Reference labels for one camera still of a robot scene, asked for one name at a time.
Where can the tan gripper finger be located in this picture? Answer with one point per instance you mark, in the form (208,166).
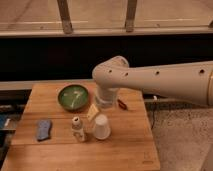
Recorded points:
(92,112)

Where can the left metal table leg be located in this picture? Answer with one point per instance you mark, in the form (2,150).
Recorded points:
(65,16)

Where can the small white plastic bottle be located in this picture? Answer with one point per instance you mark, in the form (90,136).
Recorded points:
(78,129)

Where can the green ceramic bowl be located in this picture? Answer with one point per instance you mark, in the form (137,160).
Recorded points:
(73,97)

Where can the metal table leg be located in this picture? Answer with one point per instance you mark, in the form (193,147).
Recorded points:
(65,16)
(130,15)

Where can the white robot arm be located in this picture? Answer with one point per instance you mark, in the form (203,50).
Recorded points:
(190,82)

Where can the right metal table leg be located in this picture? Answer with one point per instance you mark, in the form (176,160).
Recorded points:
(130,15)

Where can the translucent upside-down plastic cup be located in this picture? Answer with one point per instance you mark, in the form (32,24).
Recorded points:
(101,128)

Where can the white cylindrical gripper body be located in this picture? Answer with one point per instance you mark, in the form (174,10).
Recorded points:
(106,98)

